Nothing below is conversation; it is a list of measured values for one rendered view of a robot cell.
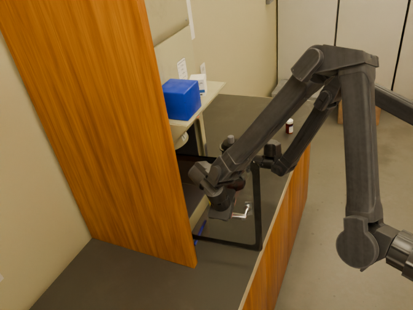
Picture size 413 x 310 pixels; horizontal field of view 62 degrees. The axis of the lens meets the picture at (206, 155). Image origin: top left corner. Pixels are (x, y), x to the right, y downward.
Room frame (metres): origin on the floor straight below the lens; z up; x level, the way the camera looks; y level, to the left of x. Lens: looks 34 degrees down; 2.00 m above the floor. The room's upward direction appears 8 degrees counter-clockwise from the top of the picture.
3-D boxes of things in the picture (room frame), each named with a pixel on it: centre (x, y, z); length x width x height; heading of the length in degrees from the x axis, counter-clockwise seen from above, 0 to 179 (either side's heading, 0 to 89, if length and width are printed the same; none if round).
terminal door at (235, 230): (0.89, -0.01, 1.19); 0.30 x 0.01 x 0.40; 66
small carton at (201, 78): (1.11, -0.01, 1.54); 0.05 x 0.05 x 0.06; 79
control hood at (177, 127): (1.06, 0.02, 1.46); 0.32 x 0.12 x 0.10; 152
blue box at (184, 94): (0.99, 0.06, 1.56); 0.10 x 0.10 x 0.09; 62
